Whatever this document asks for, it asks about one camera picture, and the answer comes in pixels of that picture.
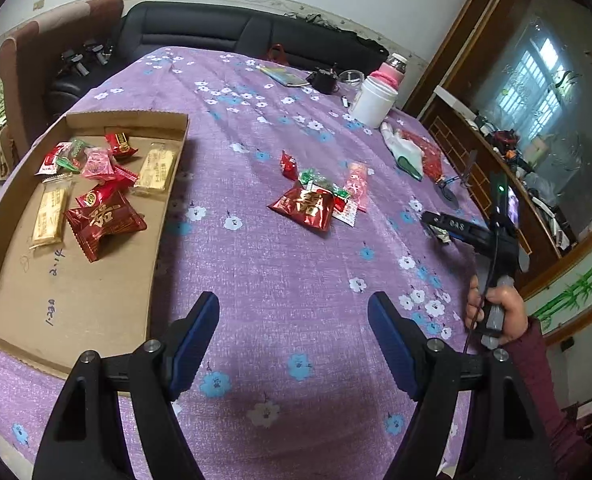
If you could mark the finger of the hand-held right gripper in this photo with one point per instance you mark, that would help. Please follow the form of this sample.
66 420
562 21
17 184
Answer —
453 223

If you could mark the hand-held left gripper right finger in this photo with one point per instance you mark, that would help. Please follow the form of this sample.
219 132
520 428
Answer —
393 350

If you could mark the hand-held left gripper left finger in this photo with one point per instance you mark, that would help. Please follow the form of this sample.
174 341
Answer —
191 350

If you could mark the light green snack packet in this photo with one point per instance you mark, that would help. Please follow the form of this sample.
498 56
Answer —
439 236

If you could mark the cardboard box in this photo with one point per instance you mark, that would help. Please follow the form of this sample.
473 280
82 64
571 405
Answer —
76 300

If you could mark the large dark red snack packet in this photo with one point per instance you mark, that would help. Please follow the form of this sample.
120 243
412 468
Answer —
103 225
306 207

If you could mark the gold cream snack packet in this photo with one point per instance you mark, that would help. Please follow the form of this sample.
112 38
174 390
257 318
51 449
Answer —
157 170
51 212

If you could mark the pink candy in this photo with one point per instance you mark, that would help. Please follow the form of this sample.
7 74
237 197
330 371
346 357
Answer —
103 166

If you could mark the small red candy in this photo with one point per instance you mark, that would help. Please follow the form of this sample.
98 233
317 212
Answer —
121 145
289 164

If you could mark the small green candy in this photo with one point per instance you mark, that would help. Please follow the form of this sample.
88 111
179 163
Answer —
76 152

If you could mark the red and white candy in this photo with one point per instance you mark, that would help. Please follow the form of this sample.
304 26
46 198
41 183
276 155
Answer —
51 160

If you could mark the person's right forearm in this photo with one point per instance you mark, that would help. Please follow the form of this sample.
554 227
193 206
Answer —
545 390

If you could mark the person's right hand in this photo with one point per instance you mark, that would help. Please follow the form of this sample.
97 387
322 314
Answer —
515 315

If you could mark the grey phone stand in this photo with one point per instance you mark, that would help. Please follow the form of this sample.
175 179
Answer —
458 185

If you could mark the red plastic bag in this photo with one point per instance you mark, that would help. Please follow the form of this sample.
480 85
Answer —
430 157

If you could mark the white glove with green cuff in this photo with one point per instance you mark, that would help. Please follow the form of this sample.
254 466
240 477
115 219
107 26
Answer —
403 152

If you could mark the pink cartoon snack packet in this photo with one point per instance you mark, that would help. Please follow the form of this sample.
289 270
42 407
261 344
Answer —
358 187

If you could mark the red and white snack packet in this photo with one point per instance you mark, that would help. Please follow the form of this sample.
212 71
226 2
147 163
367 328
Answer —
346 212

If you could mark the purple floral tablecloth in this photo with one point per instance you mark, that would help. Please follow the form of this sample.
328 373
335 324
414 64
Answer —
276 270

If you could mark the wooden glass partition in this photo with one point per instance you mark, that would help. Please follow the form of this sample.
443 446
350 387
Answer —
550 125

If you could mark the green and red candy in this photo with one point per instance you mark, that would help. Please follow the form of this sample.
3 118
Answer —
321 182

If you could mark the white plastic jar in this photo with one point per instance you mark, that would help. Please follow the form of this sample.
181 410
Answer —
373 102

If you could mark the pink thermos with knitted sleeve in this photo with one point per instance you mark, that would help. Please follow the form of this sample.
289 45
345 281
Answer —
393 70

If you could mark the clear glass bowl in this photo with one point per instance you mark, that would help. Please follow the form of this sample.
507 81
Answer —
352 77

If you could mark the black charger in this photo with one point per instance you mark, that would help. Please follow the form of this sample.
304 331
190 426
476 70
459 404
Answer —
322 80

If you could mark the red handbag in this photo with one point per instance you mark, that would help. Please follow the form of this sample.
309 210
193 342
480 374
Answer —
278 55

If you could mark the black devices on sofa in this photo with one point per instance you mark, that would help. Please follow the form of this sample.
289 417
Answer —
86 57

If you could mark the black sofa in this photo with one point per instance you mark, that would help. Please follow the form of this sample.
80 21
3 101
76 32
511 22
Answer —
201 30

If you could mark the brown armchair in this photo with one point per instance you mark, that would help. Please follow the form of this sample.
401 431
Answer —
51 60

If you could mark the wall outlet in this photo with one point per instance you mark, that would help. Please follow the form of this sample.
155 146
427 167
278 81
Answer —
37 4

